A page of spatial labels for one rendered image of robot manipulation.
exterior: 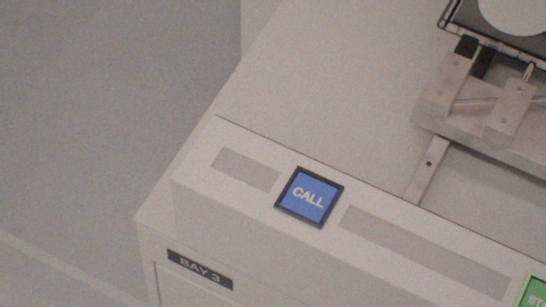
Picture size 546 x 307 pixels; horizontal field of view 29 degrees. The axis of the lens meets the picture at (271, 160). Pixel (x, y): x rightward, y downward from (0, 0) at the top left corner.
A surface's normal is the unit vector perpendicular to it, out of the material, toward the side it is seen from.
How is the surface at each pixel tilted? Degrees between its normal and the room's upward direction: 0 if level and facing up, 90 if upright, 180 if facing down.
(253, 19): 90
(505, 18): 0
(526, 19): 0
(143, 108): 0
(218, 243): 90
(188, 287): 90
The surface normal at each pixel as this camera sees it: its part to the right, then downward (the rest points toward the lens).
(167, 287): -0.47, 0.74
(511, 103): 0.02, -0.54
